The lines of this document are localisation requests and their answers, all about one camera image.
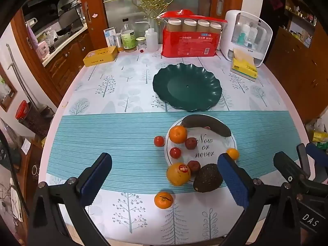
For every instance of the large orange with sticker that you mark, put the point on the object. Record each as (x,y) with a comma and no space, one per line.
(178,175)

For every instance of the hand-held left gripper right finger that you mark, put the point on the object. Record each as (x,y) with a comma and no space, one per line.
(233,182)

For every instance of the red lid jar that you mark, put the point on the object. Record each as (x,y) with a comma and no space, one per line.
(28,115)

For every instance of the white squeeze bottle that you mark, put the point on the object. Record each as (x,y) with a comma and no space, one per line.
(151,39)

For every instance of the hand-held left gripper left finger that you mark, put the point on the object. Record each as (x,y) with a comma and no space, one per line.
(96,180)

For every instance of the mandarin with stem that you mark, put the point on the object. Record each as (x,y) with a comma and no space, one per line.
(164,199)

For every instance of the cherry tomato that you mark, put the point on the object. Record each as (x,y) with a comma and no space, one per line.
(158,141)
(175,152)

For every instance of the dark green scalloped plate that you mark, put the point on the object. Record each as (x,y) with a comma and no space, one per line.
(187,87)

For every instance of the yellow plastic bag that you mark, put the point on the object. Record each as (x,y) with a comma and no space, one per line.
(319,135)

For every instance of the pink box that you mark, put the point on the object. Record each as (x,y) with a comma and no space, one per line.
(43,50)

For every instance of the small glass jar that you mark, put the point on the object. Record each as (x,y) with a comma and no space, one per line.
(141,43)

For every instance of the yellow tissue pack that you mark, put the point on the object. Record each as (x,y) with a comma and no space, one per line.
(244,68)

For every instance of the yellow tin box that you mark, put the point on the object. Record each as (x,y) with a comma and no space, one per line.
(100,56)

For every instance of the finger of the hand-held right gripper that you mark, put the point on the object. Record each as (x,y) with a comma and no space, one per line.
(288,165)
(317,152)

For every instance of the dark overripe banana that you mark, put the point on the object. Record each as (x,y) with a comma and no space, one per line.
(207,125)

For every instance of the dark avocado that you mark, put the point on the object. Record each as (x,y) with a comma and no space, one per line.
(208,178)

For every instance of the silver tin can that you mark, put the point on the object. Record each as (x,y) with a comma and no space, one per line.
(117,41)

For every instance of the white appliance with clear door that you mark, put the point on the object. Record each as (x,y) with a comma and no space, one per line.
(228,35)

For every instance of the dark wooden sideboard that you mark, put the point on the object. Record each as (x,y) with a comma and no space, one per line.
(294,64)

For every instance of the red paper cup package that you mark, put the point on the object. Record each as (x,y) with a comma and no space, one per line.
(189,43)

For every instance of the smooth mandarin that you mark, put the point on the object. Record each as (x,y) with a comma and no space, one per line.
(178,134)

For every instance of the small orange kumquat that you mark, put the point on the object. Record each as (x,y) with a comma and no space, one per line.
(233,153)

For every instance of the glass bottle green label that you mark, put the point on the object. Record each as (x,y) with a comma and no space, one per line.
(128,37)

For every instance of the white and blue carton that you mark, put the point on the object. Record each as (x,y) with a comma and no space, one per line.
(109,37)

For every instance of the white printed plate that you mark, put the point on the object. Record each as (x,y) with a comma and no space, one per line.
(207,146)

